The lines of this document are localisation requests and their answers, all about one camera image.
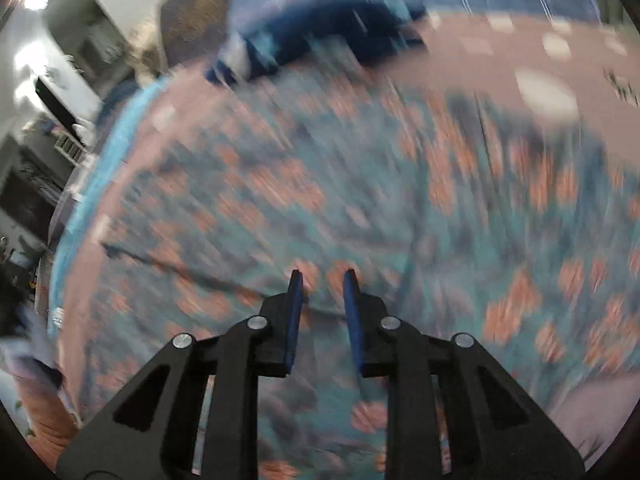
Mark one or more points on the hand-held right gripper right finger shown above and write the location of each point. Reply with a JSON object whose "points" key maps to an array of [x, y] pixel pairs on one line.
{"points": [[353, 320]]}

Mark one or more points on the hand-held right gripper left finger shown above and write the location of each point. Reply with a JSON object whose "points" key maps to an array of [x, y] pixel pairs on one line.
{"points": [[294, 320]]}

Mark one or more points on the teal orange floral garment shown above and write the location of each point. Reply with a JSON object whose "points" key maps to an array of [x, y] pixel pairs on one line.
{"points": [[300, 185]]}

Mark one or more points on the dark cabinet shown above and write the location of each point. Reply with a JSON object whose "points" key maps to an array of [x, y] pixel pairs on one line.
{"points": [[25, 205]]}

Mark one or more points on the dark blue cloth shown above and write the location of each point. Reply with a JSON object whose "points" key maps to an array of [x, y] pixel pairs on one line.
{"points": [[350, 20]]}

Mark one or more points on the pink dotted bed sheet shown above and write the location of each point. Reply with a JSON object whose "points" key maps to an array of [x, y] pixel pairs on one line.
{"points": [[500, 55]]}

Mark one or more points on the beige soft object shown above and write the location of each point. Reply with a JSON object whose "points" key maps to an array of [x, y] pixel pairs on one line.
{"points": [[147, 52]]}

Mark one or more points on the dark patterned cushion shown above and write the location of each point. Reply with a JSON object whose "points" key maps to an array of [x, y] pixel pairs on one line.
{"points": [[195, 20]]}

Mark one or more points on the dark wardrobe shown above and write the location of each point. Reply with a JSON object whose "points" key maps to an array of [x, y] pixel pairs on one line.
{"points": [[90, 30]]}

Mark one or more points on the black wall television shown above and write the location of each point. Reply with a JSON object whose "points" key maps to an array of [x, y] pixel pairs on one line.
{"points": [[55, 105]]}

